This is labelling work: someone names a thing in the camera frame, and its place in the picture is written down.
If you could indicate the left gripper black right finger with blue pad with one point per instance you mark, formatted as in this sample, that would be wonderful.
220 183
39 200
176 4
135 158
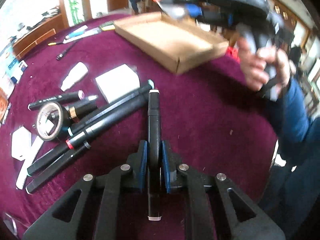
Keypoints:
215 208

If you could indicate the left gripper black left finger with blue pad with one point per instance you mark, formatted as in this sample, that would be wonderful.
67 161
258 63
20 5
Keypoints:
88 210

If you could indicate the black marker pen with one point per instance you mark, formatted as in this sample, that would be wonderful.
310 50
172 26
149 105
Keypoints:
154 160

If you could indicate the black tape roll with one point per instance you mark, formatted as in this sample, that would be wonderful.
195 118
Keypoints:
53 122

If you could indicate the white charger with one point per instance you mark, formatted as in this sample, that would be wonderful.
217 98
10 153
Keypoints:
20 143

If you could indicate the long black marker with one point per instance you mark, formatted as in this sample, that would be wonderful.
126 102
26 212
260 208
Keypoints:
96 114

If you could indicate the black marker pink cap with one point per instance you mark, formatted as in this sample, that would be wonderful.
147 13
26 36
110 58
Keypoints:
61 99

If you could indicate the white power adapter cube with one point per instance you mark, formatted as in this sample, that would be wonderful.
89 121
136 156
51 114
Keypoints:
117 82

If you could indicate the small white bottle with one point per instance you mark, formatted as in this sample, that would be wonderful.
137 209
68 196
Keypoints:
75 75

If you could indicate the blue sleeved forearm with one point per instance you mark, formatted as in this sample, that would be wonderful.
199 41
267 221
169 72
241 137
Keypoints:
298 134

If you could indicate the person's right hand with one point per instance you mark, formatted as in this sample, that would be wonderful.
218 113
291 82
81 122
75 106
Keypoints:
253 66

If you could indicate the cardboard tray box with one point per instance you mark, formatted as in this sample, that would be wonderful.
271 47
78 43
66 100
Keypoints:
178 46

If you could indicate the maroon table cloth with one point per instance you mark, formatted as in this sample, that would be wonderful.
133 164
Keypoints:
208 116

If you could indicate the thin black pen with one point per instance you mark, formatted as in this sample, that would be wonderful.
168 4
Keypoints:
63 53

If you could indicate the blue white pen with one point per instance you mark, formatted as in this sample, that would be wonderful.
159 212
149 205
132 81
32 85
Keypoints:
76 32

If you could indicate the wooden sideboard cabinet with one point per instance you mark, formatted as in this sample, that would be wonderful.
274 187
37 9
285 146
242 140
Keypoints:
45 30

